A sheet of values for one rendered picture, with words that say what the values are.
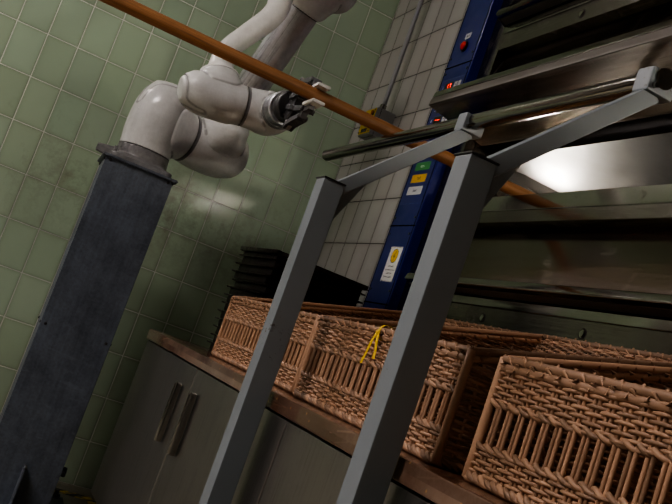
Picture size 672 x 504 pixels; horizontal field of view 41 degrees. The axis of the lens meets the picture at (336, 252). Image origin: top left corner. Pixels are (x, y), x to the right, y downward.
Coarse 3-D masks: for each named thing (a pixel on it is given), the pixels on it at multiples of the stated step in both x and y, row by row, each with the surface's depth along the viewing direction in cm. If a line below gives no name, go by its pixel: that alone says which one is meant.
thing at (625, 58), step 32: (544, 64) 193; (576, 64) 182; (608, 64) 175; (640, 64) 170; (448, 96) 230; (480, 96) 218; (512, 96) 209; (544, 96) 201; (512, 128) 225; (544, 128) 216
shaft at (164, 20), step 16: (112, 0) 178; (128, 0) 179; (144, 16) 180; (160, 16) 181; (176, 32) 183; (192, 32) 184; (208, 48) 185; (224, 48) 186; (240, 64) 188; (256, 64) 189; (272, 80) 191; (288, 80) 192; (304, 96) 194; (320, 96) 195; (336, 112) 198; (352, 112) 197; (384, 128) 201; (416, 144) 204; (448, 160) 207; (512, 192) 214; (528, 192) 215
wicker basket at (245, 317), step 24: (240, 312) 207; (264, 312) 193; (312, 312) 224; (336, 312) 227; (360, 312) 229; (384, 312) 232; (240, 336) 201; (240, 360) 195; (288, 360) 172; (288, 384) 167
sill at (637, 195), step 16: (560, 192) 196; (576, 192) 191; (592, 192) 186; (608, 192) 181; (624, 192) 176; (640, 192) 172; (656, 192) 168; (496, 208) 218; (512, 208) 211; (528, 208) 205; (544, 208) 199
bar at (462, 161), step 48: (576, 96) 134; (624, 96) 119; (384, 144) 197; (432, 144) 161; (528, 144) 112; (336, 192) 153; (480, 192) 108; (432, 240) 108; (288, 288) 150; (432, 288) 106; (288, 336) 150; (432, 336) 106; (384, 384) 106; (240, 432) 147; (384, 432) 104; (384, 480) 104
